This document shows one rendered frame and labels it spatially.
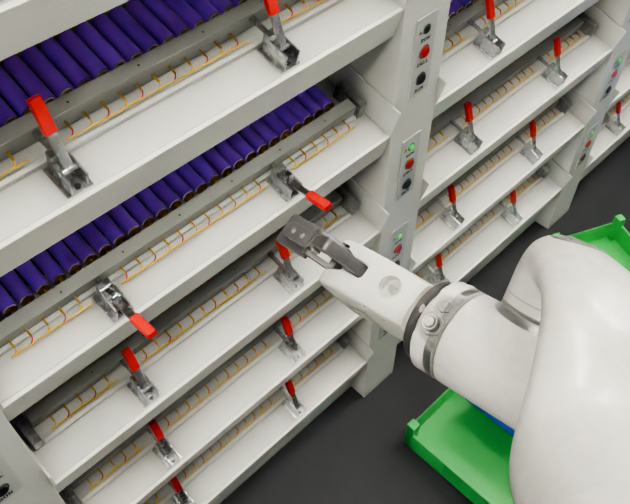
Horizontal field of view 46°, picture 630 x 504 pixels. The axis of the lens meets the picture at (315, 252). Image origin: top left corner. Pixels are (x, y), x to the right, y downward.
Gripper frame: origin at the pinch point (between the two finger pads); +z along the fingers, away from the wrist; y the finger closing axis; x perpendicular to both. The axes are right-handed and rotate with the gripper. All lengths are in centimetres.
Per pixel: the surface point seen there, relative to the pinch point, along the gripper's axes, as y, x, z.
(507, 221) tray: 95, 42, 33
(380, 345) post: 74, 0, 30
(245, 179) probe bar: 7.1, 4.4, 21.3
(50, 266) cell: -5.9, -17.2, 25.1
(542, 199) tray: 102, 52, 32
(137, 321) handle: -1.0, -16.4, 13.8
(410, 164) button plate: 30.7, 22.9, 18.6
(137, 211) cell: -0.4, -6.6, 25.3
